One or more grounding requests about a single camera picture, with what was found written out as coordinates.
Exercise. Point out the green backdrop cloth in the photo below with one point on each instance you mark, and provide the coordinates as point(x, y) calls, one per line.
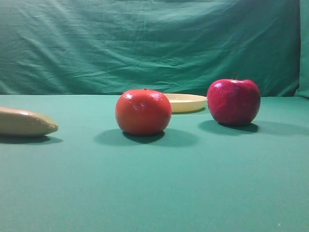
point(50, 47)

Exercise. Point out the green table cloth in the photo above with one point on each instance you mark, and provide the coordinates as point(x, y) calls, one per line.
point(198, 176)

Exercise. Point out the orange tangerine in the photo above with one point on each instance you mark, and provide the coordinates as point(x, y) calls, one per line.
point(143, 112)

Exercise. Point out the yellow plate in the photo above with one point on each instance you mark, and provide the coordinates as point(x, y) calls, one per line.
point(181, 103)

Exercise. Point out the yellow banana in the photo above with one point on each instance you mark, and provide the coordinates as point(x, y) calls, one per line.
point(16, 122)

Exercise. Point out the red apple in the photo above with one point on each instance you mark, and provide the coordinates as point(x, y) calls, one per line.
point(233, 102)

